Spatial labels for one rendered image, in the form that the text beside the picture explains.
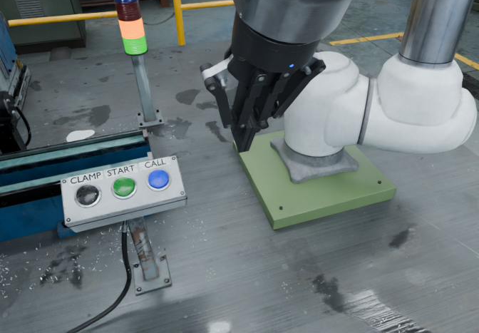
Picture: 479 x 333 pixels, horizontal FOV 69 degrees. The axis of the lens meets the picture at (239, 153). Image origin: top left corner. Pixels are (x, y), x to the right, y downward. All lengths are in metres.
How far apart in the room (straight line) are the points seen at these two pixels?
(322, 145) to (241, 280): 0.35
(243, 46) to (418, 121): 0.55
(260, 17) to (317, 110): 0.54
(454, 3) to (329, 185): 0.44
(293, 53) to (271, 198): 0.57
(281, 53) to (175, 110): 0.92
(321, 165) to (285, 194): 0.12
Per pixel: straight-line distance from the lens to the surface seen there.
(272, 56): 0.28
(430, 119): 0.79
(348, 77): 0.78
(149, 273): 0.72
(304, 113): 0.79
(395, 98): 0.77
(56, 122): 1.25
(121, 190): 0.53
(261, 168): 0.89
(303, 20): 0.25
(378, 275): 0.78
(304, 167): 0.87
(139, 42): 1.01
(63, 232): 0.85
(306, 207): 0.80
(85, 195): 0.53
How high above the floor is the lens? 1.43
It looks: 40 degrees down
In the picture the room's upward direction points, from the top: straight up
